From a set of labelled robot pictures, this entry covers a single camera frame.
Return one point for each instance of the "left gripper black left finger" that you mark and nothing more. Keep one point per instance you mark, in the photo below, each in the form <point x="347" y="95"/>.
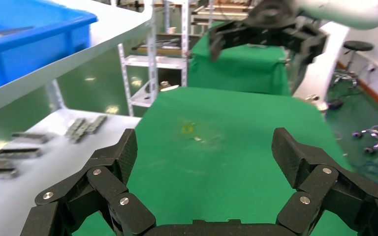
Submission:
<point x="107" y="182"/>

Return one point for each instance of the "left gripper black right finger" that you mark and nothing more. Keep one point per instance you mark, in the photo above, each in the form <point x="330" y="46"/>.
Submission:
<point x="322" y="182"/>

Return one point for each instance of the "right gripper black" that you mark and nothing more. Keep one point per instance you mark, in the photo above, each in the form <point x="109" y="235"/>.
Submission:
<point x="272" y="14"/>

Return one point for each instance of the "green covered table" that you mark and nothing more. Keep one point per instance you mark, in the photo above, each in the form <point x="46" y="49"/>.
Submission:
<point x="241" y="71"/>

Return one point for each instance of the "white robot body column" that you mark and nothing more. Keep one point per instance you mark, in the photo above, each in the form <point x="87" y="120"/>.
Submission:
<point x="319" y="65"/>

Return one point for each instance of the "small black floor object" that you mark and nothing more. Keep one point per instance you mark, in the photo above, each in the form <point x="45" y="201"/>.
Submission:
<point x="335" y="104"/>

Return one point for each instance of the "black round stool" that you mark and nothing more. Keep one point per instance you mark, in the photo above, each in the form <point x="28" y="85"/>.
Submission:
<point x="358" y="47"/>

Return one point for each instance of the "green table cloth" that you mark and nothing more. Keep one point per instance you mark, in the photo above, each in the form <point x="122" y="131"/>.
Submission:
<point x="228" y="169"/>

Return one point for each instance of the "grey perforated shelf brace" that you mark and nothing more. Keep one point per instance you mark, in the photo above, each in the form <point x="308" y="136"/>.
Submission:
<point x="56" y="96"/>

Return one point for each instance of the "white metal rack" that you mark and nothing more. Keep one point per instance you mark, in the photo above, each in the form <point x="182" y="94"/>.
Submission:
<point x="153" y="62"/>

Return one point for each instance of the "white shelf board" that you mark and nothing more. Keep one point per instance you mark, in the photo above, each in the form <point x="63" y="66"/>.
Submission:
<point x="104" y="35"/>

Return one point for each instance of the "blue plastic tray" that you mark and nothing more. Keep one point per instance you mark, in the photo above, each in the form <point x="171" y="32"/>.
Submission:
<point x="29" y="49"/>

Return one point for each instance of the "stamped metal bracket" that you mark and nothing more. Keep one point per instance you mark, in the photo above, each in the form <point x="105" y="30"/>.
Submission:
<point x="3" y="33"/>

